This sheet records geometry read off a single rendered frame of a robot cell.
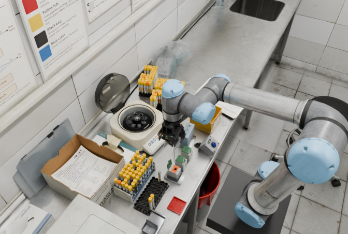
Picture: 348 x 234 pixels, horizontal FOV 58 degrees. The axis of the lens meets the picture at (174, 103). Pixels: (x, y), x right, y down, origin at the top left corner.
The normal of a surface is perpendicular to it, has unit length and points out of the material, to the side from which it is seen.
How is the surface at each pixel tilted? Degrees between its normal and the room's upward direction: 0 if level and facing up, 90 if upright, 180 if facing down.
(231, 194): 3
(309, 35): 90
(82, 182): 0
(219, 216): 3
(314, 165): 82
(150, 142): 25
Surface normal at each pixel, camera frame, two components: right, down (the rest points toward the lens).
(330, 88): 0.00, -0.71
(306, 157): -0.56, 0.48
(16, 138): 0.88, 0.34
